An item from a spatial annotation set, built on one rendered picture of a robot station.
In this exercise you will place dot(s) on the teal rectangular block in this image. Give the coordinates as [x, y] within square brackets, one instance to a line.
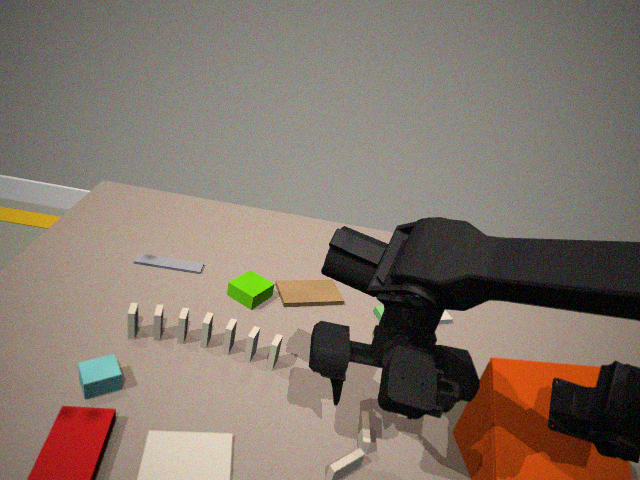
[100, 376]

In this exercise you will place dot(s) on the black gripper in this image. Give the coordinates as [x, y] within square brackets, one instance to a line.
[331, 351]

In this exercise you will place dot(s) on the white flat square slab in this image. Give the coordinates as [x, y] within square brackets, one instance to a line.
[180, 455]

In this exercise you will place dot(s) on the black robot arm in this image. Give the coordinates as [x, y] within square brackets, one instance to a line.
[437, 264]

